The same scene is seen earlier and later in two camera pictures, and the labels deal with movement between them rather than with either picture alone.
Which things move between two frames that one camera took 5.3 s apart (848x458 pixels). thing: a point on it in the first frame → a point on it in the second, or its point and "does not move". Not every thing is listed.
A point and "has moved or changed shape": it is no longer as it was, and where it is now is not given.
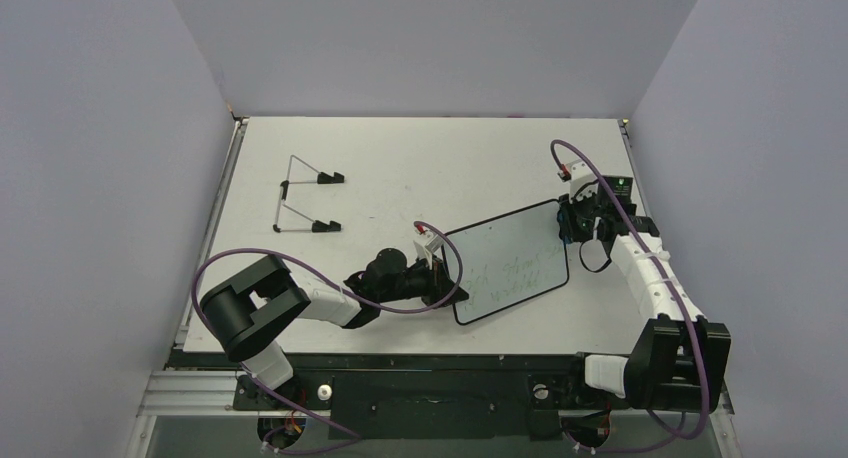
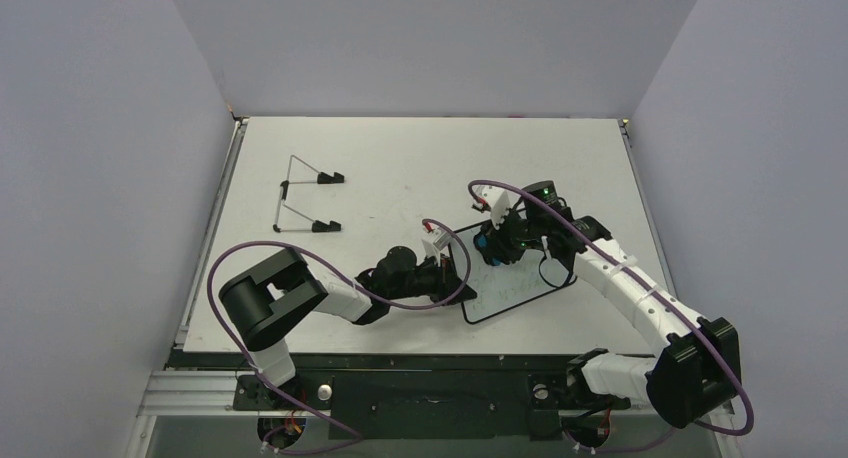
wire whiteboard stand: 317,226 does not move
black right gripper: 569,223 → 499,244
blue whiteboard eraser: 563,221 has moved or changed shape
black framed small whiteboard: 506,259 does not move
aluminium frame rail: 235,137 does not move
